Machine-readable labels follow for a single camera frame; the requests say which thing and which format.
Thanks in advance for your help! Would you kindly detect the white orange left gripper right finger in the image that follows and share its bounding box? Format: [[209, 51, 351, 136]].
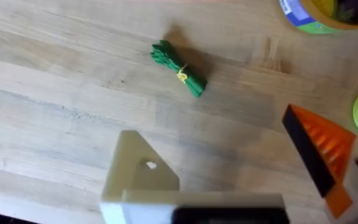
[[282, 104, 358, 224]]

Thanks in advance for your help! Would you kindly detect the bare white left gripper left finger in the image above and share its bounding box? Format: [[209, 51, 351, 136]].
[[101, 129, 180, 203]]

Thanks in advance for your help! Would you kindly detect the green toy vegetable bundle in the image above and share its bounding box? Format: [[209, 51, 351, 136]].
[[149, 39, 208, 98]]

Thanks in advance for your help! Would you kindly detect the toy tub with colourful label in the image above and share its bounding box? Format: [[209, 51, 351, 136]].
[[278, 0, 358, 34]]

